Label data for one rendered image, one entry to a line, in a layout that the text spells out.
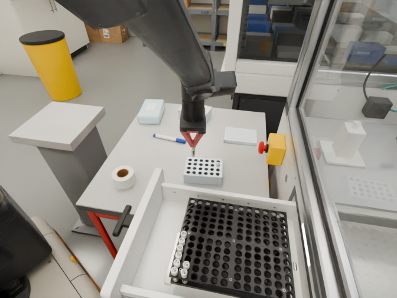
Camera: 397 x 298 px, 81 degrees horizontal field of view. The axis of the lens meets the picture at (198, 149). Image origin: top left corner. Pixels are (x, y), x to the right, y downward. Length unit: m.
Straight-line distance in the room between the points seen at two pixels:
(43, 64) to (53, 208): 1.57
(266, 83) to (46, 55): 2.26
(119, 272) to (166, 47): 0.37
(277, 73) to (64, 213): 1.55
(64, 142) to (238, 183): 0.69
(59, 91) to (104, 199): 2.35
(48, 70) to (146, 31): 2.71
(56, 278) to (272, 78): 1.29
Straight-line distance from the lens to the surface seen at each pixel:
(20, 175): 2.27
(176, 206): 0.63
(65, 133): 1.10
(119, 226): 0.53
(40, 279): 1.31
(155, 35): 0.26
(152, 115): 1.01
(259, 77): 1.13
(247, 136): 0.93
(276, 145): 0.71
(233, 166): 0.83
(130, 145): 0.94
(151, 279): 0.55
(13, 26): 3.73
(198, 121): 0.59
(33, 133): 1.17
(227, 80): 0.55
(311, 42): 0.67
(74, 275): 1.26
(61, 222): 1.80
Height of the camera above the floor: 1.35
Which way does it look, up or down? 42 degrees down
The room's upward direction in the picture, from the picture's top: straight up
